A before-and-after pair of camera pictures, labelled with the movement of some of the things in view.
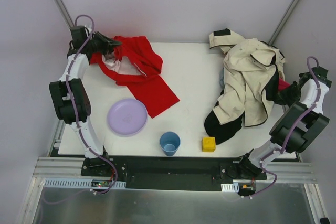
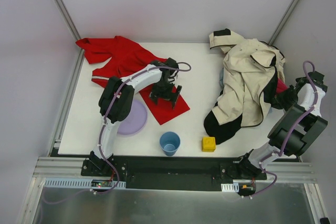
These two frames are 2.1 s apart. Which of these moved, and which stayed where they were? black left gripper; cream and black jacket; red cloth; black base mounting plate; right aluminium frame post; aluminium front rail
Moved: red cloth; black left gripper
Stayed: right aluminium frame post; black base mounting plate; aluminium front rail; cream and black jacket
